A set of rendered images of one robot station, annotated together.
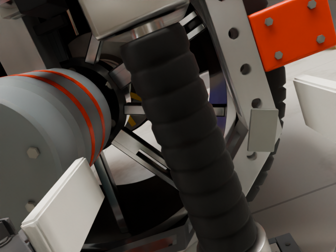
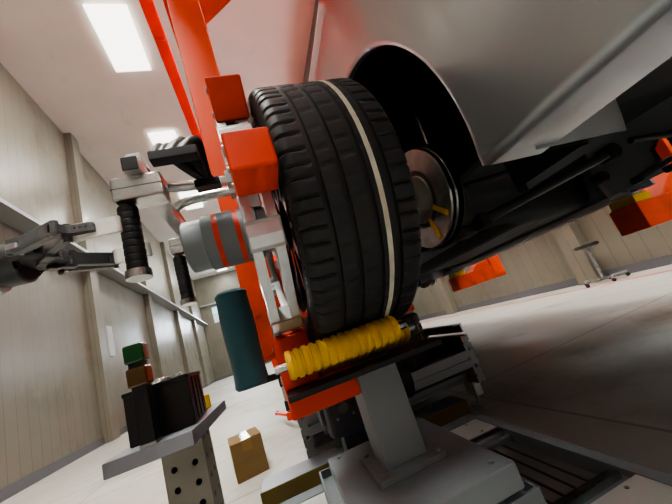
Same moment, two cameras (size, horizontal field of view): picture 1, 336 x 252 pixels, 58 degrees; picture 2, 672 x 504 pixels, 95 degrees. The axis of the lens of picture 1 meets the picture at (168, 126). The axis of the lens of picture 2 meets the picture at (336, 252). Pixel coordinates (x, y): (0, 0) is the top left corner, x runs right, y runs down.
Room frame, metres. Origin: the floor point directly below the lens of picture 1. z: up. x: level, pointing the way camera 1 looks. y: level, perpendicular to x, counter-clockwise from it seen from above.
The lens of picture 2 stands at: (0.29, -0.64, 0.55)
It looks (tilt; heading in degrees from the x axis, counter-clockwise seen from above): 14 degrees up; 68
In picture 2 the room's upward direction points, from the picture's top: 19 degrees counter-clockwise
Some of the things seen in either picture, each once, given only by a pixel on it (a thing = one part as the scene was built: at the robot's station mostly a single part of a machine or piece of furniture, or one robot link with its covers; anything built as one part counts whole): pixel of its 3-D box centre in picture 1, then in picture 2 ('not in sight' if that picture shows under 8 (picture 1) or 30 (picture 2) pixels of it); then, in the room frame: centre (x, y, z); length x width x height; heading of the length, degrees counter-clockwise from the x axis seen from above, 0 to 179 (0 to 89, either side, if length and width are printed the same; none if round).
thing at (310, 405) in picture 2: not in sight; (313, 366); (0.45, 0.13, 0.48); 0.16 x 0.12 x 0.17; 173
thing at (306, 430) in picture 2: not in sight; (344, 383); (1.02, 1.90, 0.14); 2.47 x 0.85 x 0.27; 83
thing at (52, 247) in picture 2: not in sight; (53, 244); (0.06, -0.04, 0.83); 0.11 x 0.01 x 0.04; 132
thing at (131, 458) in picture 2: not in sight; (180, 429); (0.12, 0.38, 0.44); 0.43 x 0.17 x 0.03; 83
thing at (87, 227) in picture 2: not in sight; (72, 227); (0.10, -0.09, 0.83); 0.05 x 0.03 x 0.01; 173
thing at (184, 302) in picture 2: not in sight; (183, 279); (0.20, 0.33, 0.83); 0.04 x 0.04 x 0.16
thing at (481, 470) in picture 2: not in sight; (386, 416); (0.59, 0.11, 0.32); 0.40 x 0.30 x 0.28; 83
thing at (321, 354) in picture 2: not in sight; (344, 346); (0.50, 0.00, 0.51); 0.29 x 0.06 x 0.06; 173
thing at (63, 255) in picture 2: not in sight; (33, 260); (0.01, 0.01, 0.83); 0.09 x 0.08 x 0.07; 173
